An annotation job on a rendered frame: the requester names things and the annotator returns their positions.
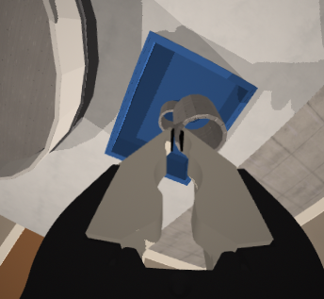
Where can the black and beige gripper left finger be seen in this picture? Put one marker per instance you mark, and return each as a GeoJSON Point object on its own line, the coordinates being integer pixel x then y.
{"type": "Point", "coordinates": [123, 207]}

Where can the blue crate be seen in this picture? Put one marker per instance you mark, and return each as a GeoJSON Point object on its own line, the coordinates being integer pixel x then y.
{"type": "Point", "coordinates": [163, 75]}

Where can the grey metal bushing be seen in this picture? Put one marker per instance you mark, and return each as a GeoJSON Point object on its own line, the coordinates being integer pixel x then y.
{"type": "Point", "coordinates": [196, 106]}
{"type": "Point", "coordinates": [167, 107]}

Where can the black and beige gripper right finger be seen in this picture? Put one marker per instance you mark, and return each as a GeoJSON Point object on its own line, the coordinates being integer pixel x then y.
{"type": "Point", "coordinates": [232, 211]}

